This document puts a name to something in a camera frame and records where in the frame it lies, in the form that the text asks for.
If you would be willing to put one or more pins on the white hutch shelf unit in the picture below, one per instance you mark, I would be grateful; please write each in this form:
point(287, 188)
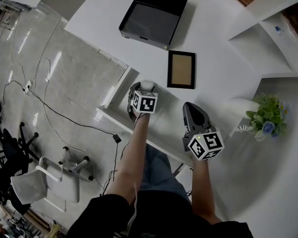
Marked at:
point(263, 46)

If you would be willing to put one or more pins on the person's right forearm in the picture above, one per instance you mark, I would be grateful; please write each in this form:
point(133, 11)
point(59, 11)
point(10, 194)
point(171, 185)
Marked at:
point(203, 190)

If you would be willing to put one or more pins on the white swivel chair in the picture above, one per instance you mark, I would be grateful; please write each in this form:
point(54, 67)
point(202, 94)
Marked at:
point(47, 182)

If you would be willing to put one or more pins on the black office chair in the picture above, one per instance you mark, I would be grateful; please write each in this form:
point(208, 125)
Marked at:
point(17, 147)

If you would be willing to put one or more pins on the black power adapter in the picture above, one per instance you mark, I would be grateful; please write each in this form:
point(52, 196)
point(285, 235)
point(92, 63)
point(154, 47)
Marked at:
point(117, 138)

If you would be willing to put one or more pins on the small blue item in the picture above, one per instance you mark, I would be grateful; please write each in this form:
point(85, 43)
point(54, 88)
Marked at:
point(278, 30)

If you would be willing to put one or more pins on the person's blue jeans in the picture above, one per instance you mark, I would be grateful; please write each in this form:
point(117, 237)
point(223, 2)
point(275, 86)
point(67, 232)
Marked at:
point(159, 172)

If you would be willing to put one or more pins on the white power strip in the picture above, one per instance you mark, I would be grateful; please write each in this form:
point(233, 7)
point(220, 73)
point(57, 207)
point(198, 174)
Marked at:
point(27, 86)

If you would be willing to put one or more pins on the black open box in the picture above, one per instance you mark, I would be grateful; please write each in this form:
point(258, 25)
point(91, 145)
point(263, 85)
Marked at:
point(151, 18)

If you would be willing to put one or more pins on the white vase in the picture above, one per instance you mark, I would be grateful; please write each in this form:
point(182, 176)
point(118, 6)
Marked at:
point(243, 110)

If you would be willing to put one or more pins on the black picture frame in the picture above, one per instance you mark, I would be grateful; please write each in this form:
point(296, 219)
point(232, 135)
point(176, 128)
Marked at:
point(181, 69)

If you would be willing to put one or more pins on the person's black shirt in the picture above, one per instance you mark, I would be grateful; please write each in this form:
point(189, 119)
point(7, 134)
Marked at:
point(164, 217)

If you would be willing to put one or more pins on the artificial flower bouquet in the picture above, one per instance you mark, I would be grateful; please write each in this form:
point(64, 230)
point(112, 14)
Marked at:
point(268, 118)

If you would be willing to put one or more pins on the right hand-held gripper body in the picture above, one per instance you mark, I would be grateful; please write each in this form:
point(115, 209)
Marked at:
point(206, 142)

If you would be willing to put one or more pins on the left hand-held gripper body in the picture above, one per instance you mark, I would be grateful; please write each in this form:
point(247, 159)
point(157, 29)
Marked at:
point(145, 103)

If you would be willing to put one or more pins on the person's left forearm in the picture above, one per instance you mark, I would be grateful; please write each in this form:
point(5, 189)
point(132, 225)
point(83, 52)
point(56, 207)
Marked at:
point(131, 157)

